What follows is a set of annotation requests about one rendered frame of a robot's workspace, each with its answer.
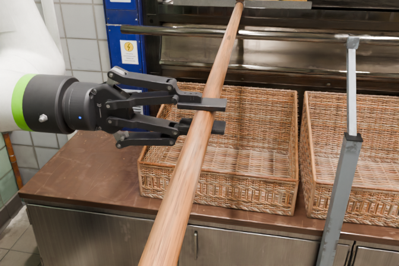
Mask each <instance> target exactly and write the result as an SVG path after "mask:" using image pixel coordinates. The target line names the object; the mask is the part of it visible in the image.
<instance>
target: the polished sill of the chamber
mask: <svg viewBox="0 0 399 266"><path fill-rule="evenodd" d="M158 8H159V14H170V15H203V16H220V17H231V16H232V13H233V10H234V8H235V7H214V6H192V5H173V3H172V2H162V3H160V4H158ZM241 17H253V18H286V19H303V20H335V21H368V22H385V23H399V9H374V8H336V7H312V8H311V9H300V8H257V7H244V10H243V11H242V14H241Z"/></svg>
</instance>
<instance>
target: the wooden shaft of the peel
mask: <svg viewBox="0 0 399 266"><path fill-rule="evenodd" d="M242 10H243V4H242V3H241V2H238V3H237V4H236V5H235V8H234V10H233V13H232V16H231V18H230V21H229V24H228V26H227V29H226V32H225V34H224V37H223V40H222V42H221V45H220V48H219V50H218V53H217V56H216V59H215V61H214V64H213V67H212V69H211V72H210V74H209V77H208V80H207V83H206V85H205V88H204V91H203V93H202V97H208V98H218V99H219V98H220V95H221V91H222V88H223V84H224V79H225V76H226V72H227V67H228V65H229V61H230V56H231V53H232V49H233V45H234V42H235V37H236V33H237V30H238V26H239V22H240V17H241V14H242ZM215 115H216V111H206V110H196V112H195V115H194V118H193V120H192V123H191V126H190V128H189V131H188V133H187V136H186V138H185V142H184V144H183V147H182V149H181V152H180V155H179V157H178V160H177V162H176V166H175V168H174V171H173V173H172V176H171V178H170V181H169V184H168V186H167V189H166V192H165V195H164V197H163V201H162V202H161V206H160V208H159V211H158V213H157V216H156V219H155V221H154V224H153V227H152V230H151V232H150V235H149V237H148V240H147V243H146V245H145V248H144V251H143V253H142V256H141V259H140V262H139V264H138V266H177V263H178V259H179V254H180V251H181V247H182V242H183V239H184V235H185V231H186V227H187V224H188V220H189V215H190V212H191V208H192V203H193V201H194V196H195V192H196V189H197V185H198V181H199V178H200V173H201V169H202V164H203V162H204V157H205V153H206V150H207V145H208V142H209V139H210V134H211V130H212V127H213V123H214V118H215Z"/></svg>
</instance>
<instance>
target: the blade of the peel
mask: <svg viewBox="0 0 399 266"><path fill-rule="evenodd" d="M235 2H236V0H173V5H192V6H214V7H235ZM244 7H257V8H300V9H311V8H312V1H311V0H307V1H281V0H279V1H269V0H245V6H244Z"/></svg>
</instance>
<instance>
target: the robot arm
mask: <svg viewBox="0 0 399 266"><path fill-rule="evenodd" d="M107 76H108V79H107V81H105V82H103V83H101V84H98V83H85V82H79V80H78V79H77V78H76V77H74V76H68V75H65V62H64V59H63V57H62V55H61V53H60V51H59V50H58V48H57V46H56V45H55V42H54V41H53V39H52V37H51V35H50V33H49V31H48V30H47V28H46V26H45V24H44V22H43V19H42V17H41V15H40V13H39V11H38V9H37V7H36V4H35V2H34V0H0V132H7V131H32V132H46V133H53V134H67V135H69V134H72V133H73V132H75V131H76V130H83V131H104V132H107V133H108V134H113V136H114V137H115V140H116V141H117V143H116V148H118V149H121V148H124V147H127V146H130V145H147V146H173V145H175V143H176V140H177V138H178V136H180V135H187V133H188V131H189V128H190V126H191V123H192V120H193V119H192V118H181V120H180V121H179V122H175V121H170V120H167V119H161V118H156V117H152V116H147V115H142V114H140V112H135V111H134V110H133V107H134V106H146V105H163V104H174V105H177V108H178V109H188V110H206V111H216V112H225V111H226V105H227V99H218V98H208V97H202V93H200V92H191V91H181V90H179V88H178V85H177V81H176V79H174V78H169V77H161V76H156V75H149V74H142V73H137V72H129V71H127V70H125V69H123V68H121V67H119V66H114V67H113V68H112V69H111V70H110V71H109V72H108V73H107ZM116 84H117V85H120V84H123V85H128V86H134V87H142V88H150V89H154V90H161V91H150V92H142V93H138V92H137V91H134V92H125V91H124V90H122V89H121V88H120V87H118V86H117V85H116ZM124 127H126V128H131V129H134V128H139V129H144V130H148V131H153V132H130V133H128V131H124V132H122V131H120V130H121V129H122V128H124ZM225 129H226V121H214V123H213V127H212V130H211V134H219V135H224V133H225Z"/></svg>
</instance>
